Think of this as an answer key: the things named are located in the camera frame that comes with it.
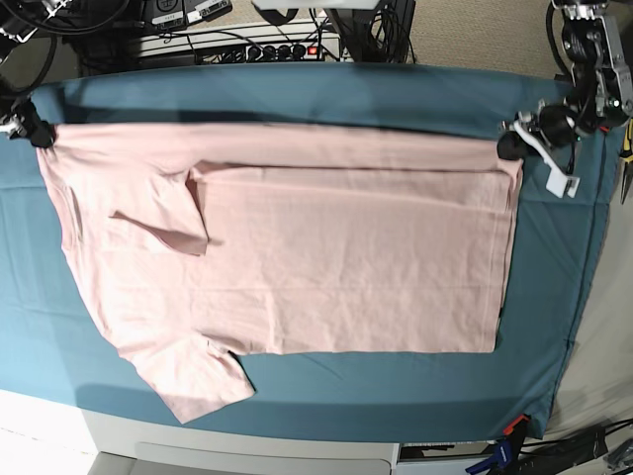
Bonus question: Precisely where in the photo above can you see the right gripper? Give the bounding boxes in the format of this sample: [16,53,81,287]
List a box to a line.
[1,98,55,148]

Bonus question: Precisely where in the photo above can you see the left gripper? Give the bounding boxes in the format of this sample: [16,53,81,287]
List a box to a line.
[497,99,584,161]

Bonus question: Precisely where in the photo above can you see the pink T-shirt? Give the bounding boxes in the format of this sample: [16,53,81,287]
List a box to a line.
[37,123,522,423]

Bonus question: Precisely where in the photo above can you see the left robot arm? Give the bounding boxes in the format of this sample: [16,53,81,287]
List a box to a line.
[497,1,632,160]

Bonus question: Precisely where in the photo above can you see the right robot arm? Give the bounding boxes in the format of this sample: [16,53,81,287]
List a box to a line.
[1,1,129,148]

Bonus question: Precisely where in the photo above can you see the teal table cloth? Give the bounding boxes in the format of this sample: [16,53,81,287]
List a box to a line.
[1,63,622,442]

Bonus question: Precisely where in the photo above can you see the white power strip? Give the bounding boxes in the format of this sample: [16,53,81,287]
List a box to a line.
[128,33,342,64]

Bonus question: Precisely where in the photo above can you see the orange blue clamp bottom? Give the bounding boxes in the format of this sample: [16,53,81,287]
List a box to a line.
[465,414,531,475]

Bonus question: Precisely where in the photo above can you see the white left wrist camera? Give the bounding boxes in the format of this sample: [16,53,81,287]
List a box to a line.
[545,168,580,198]

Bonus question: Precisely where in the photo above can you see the yellow handled pliers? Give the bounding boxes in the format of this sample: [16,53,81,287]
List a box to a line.
[620,120,633,204]

